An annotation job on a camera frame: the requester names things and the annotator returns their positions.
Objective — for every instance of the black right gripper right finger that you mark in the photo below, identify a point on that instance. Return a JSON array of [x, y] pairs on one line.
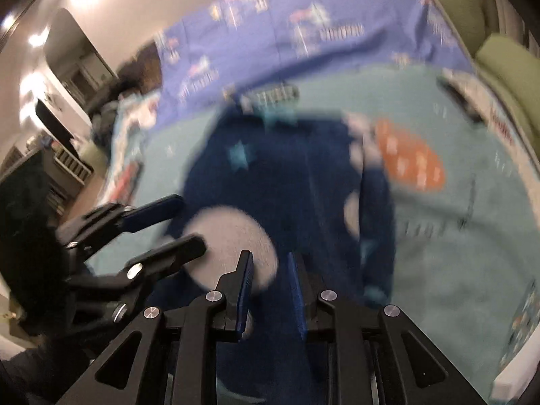
[[372, 356]]

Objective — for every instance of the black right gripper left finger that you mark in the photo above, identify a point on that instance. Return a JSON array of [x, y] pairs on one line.
[[169, 357]]

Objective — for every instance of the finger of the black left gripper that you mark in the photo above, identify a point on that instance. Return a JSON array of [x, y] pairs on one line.
[[82, 237], [99, 302]]

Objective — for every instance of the navy fleece garment with stars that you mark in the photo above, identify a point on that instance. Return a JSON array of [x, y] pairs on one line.
[[315, 186]]

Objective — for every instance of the dark clothes pile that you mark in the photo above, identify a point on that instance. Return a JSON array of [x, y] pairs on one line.
[[140, 75]]

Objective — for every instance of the teal blanket with orange print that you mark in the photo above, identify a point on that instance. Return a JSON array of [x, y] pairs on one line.
[[465, 192]]

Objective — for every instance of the purple bedsheet with tree print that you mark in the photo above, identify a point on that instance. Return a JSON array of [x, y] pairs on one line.
[[231, 46]]

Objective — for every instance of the green pillow near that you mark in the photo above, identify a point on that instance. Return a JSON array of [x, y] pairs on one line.
[[516, 70]]

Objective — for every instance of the green pillow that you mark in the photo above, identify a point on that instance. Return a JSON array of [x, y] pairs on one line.
[[468, 18], [516, 70]]

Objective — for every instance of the green pillow far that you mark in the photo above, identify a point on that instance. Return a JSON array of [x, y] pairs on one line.
[[468, 18]]

